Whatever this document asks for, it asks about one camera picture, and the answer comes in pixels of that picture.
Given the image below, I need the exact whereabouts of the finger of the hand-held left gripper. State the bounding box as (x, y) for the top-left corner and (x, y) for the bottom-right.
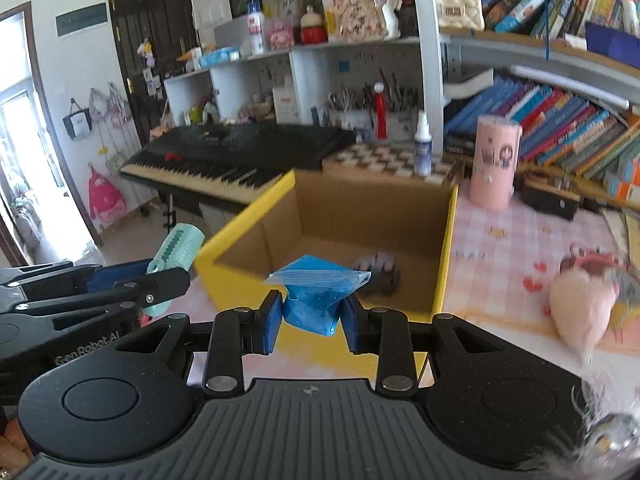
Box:
(0, 260), (153, 293)
(0, 267), (192, 335)

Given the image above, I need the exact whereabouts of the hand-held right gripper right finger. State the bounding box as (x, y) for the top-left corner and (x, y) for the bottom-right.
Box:
(344, 292), (506, 393)

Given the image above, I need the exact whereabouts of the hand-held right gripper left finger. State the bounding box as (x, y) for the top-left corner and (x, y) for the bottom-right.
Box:
(120, 290), (284, 396)

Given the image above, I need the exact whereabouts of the blue plastic pouch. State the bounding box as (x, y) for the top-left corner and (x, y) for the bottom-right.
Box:
(268, 255), (373, 337)

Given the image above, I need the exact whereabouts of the grey toy car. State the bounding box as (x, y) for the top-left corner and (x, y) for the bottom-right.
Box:
(351, 254), (402, 297)

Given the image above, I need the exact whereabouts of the yellow cardboard box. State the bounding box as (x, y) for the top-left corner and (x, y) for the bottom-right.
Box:
(194, 169), (459, 386)

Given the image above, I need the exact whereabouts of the pink plush toy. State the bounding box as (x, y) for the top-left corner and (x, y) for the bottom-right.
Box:
(549, 266), (621, 361)

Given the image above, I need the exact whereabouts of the black keyboard stand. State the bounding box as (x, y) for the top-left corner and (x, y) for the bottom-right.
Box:
(159, 191), (177, 238)

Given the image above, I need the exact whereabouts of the pink backpack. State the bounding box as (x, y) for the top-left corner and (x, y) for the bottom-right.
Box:
(88, 162), (126, 226)

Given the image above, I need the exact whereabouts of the black electronic keyboard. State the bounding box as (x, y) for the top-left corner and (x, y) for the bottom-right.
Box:
(119, 124), (357, 207)

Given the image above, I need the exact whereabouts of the dark blue tote bag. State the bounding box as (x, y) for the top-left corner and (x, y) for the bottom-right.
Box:
(62, 97), (93, 141)

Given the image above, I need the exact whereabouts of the brown white chessboard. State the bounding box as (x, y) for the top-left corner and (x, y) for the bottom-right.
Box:
(321, 142), (465, 187)

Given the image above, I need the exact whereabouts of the white blue spray bottle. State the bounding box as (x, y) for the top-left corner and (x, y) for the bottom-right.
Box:
(413, 110), (433, 177)

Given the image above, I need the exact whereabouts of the pink cylinder container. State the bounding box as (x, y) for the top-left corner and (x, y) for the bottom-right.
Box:
(468, 115), (524, 211)

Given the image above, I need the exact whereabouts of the white pen holder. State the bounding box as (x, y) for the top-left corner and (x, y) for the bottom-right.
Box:
(385, 87), (420, 142)
(327, 87), (373, 131)

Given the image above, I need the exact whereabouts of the white shelf unit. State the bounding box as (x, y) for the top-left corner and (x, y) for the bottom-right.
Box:
(164, 35), (441, 131)

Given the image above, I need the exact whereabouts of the white box with red label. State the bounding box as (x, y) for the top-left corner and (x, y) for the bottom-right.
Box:
(272, 85), (301, 123)

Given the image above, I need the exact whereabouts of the red tassel pen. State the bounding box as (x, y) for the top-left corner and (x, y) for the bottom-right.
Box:
(372, 80), (388, 140)

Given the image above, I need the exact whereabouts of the blue tissue pack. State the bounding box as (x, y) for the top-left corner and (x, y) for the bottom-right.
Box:
(199, 46), (241, 68)

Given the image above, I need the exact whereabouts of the dark brown case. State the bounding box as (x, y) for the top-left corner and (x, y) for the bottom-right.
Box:
(517, 172), (583, 222)

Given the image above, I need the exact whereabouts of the dark wooden door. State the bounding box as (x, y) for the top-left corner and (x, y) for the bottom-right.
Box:
(106, 0), (201, 146)

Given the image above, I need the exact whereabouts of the grey fluffy sleeve cuff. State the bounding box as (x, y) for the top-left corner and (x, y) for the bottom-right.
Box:
(520, 380), (640, 480)

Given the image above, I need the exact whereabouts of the white bottle with red label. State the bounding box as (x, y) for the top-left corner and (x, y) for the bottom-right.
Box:
(246, 0), (266, 56)

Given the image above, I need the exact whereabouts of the small pink box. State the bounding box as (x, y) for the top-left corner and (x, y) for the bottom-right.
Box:
(267, 20), (296, 51)

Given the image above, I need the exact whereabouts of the white shelf pole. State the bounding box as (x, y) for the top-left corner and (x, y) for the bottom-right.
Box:
(407, 0), (446, 156)

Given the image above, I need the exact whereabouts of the red white doll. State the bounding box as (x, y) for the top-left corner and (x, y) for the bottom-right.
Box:
(300, 5), (328, 45)

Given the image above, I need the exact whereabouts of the orange white small box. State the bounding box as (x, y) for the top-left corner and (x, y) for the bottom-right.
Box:
(602, 170), (640, 201)

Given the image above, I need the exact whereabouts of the floral cat figure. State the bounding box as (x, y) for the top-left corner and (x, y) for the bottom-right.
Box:
(327, 0), (403, 43)

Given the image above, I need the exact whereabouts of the dark blue box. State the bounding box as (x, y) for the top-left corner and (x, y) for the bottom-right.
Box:
(585, 22), (640, 68)

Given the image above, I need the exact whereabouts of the green wall sign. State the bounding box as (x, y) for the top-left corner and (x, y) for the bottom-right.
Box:
(56, 2), (108, 38)

